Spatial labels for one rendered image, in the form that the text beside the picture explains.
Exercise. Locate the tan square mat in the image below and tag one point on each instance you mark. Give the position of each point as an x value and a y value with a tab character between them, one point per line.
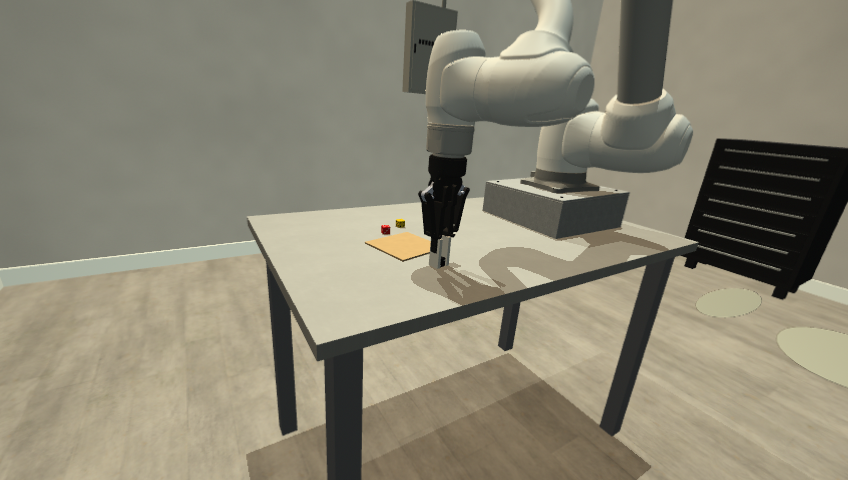
403	246

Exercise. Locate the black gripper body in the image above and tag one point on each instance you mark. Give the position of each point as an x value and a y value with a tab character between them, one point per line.
445	172

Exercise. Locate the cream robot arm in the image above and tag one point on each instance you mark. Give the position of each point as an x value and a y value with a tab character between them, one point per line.
538	82

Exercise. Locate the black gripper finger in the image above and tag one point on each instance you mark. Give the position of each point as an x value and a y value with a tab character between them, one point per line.
452	218
433	213

